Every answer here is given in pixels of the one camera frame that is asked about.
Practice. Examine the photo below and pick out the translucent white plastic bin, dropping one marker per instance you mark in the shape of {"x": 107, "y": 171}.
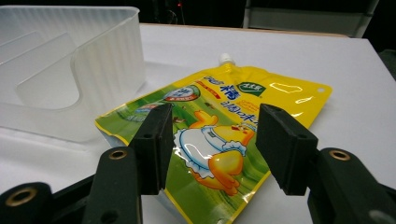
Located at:
{"x": 62, "y": 71}

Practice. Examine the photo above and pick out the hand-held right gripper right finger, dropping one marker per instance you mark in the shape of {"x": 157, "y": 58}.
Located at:
{"x": 289, "y": 146}

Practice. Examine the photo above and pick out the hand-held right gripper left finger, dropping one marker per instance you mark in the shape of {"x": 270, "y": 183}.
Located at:
{"x": 152, "y": 149}

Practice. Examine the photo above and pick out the yellow spouted refill pouch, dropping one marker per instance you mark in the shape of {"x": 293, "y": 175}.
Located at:
{"x": 214, "y": 124}

